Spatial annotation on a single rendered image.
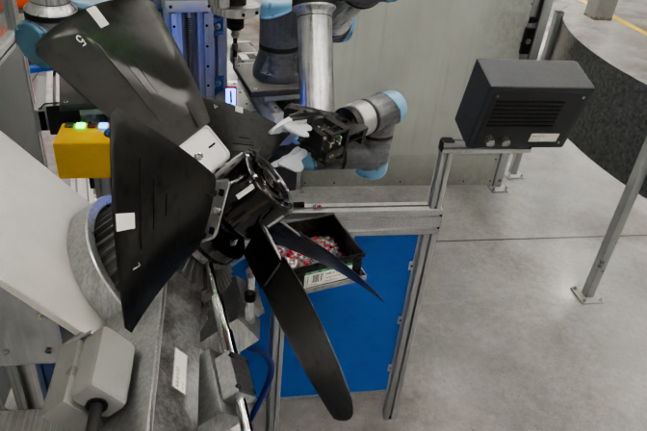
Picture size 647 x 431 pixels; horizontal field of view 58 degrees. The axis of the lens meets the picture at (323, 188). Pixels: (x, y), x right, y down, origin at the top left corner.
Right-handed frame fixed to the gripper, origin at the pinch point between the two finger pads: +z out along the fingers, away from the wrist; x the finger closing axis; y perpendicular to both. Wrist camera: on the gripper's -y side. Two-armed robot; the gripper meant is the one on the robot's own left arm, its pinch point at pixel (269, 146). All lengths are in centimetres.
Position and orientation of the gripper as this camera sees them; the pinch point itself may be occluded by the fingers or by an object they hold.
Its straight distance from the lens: 110.1
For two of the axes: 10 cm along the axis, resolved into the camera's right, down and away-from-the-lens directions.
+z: -7.0, 3.3, -6.3
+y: 7.0, 5.1, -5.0
